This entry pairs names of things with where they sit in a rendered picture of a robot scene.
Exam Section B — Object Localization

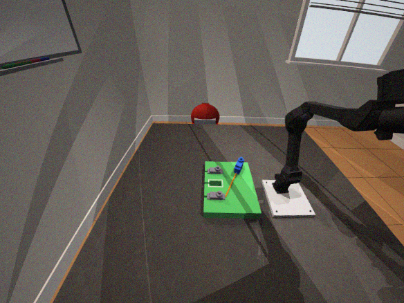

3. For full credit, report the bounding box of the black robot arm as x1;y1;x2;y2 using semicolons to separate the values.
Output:
272;69;404;194

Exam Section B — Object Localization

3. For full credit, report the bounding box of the green rectangular block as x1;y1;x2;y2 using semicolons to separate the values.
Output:
203;161;261;219

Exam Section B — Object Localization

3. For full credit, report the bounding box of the blue micro servo with orange cable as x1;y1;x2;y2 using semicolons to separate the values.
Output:
225;157;244;197

